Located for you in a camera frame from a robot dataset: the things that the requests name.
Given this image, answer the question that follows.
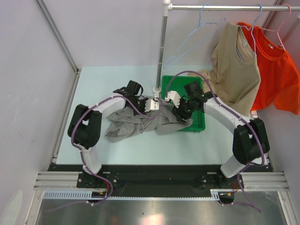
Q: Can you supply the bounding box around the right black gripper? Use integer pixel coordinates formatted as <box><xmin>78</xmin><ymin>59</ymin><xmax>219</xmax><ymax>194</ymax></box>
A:
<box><xmin>171</xmin><ymin>97</ymin><xmax>195</xmax><ymax>123</ymax></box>

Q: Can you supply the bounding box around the grey t shirt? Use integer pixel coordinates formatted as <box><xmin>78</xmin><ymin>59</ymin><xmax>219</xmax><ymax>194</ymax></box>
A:
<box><xmin>105</xmin><ymin>100</ymin><xmax>193</xmax><ymax>143</ymax></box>

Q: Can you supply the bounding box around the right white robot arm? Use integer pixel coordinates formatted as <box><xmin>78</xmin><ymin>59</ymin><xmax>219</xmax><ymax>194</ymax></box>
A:
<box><xmin>165</xmin><ymin>82</ymin><xmax>270</xmax><ymax>188</ymax></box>

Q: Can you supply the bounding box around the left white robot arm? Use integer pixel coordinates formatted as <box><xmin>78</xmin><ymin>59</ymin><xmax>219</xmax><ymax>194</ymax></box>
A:
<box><xmin>67</xmin><ymin>80</ymin><xmax>149</xmax><ymax>188</ymax></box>

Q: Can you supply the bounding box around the beige t shirt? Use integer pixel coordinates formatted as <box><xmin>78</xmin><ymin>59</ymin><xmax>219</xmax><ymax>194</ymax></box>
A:
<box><xmin>188</xmin><ymin>23</ymin><xmax>261</xmax><ymax>116</ymax></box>

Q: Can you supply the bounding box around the empty light blue hanger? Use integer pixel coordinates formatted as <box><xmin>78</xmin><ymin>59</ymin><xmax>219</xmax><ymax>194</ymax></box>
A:
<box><xmin>163</xmin><ymin>4</ymin><xmax>227</xmax><ymax>69</ymax></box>

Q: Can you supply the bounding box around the orange t shirt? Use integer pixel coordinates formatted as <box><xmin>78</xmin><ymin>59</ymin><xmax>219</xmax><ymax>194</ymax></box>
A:
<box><xmin>237</xmin><ymin>22</ymin><xmax>300</xmax><ymax>115</ymax></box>

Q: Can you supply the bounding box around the blue hanger with beige shirt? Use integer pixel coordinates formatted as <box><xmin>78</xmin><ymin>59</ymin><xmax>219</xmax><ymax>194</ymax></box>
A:
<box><xmin>236</xmin><ymin>3</ymin><xmax>263</xmax><ymax>60</ymax></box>

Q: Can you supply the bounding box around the pink hanger with orange shirt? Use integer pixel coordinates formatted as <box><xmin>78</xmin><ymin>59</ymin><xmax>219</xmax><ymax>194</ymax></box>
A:
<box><xmin>258</xmin><ymin>3</ymin><xmax>292</xmax><ymax>52</ymax></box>

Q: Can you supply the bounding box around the green plastic bin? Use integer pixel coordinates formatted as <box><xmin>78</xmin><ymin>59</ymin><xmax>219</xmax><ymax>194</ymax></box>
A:
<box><xmin>161</xmin><ymin>75</ymin><xmax>205</xmax><ymax>133</ymax></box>

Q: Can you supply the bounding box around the metal clothes rack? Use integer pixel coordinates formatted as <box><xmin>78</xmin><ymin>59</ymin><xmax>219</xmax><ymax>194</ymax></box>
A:
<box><xmin>153</xmin><ymin>0</ymin><xmax>300</xmax><ymax>99</ymax></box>

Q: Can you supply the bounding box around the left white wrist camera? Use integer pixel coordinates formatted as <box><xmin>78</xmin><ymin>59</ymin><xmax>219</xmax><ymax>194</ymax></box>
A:
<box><xmin>144</xmin><ymin>99</ymin><xmax>160</xmax><ymax>112</ymax></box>

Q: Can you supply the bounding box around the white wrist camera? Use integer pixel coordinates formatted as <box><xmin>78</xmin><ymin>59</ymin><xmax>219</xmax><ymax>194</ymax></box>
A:
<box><xmin>165</xmin><ymin>91</ymin><xmax>181</xmax><ymax>108</ymax></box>
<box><xmin>144</xmin><ymin>99</ymin><xmax>160</xmax><ymax>112</ymax></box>

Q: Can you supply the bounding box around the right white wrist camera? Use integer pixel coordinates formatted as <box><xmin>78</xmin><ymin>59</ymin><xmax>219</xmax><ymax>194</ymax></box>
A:
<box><xmin>165</xmin><ymin>91</ymin><xmax>181</xmax><ymax>108</ymax></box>

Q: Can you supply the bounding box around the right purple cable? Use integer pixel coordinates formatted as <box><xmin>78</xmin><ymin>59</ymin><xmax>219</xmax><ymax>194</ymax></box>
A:
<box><xmin>165</xmin><ymin>70</ymin><xmax>266</xmax><ymax>214</ymax></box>

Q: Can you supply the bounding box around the purple cable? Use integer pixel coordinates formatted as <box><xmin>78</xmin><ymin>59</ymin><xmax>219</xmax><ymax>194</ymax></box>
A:
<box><xmin>44</xmin><ymin>97</ymin><xmax>165</xmax><ymax>213</ymax></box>
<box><xmin>165</xmin><ymin>70</ymin><xmax>266</xmax><ymax>214</ymax></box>

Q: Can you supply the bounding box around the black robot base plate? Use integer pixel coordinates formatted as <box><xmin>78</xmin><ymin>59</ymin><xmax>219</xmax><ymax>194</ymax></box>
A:
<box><xmin>46</xmin><ymin>164</ymin><xmax>275</xmax><ymax>198</ymax></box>

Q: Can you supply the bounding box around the aluminium frame rail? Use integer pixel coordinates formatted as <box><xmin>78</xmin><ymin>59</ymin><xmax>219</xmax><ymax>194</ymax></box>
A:
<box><xmin>34</xmin><ymin>172</ymin><xmax>290</xmax><ymax>191</ymax></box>

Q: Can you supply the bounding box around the white slotted cable duct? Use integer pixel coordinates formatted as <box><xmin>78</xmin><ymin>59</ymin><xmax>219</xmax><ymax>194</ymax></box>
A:
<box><xmin>43</xmin><ymin>188</ymin><xmax>235</xmax><ymax>201</ymax></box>

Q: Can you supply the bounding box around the aluminium corner post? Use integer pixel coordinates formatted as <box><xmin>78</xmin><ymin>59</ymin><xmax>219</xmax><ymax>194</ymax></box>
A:
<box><xmin>34</xmin><ymin>0</ymin><xmax>82</xmax><ymax>101</ymax></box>

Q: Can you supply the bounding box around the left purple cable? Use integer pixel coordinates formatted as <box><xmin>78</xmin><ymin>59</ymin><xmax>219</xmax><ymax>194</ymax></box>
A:
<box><xmin>44</xmin><ymin>97</ymin><xmax>165</xmax><ymax>213</ymax></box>

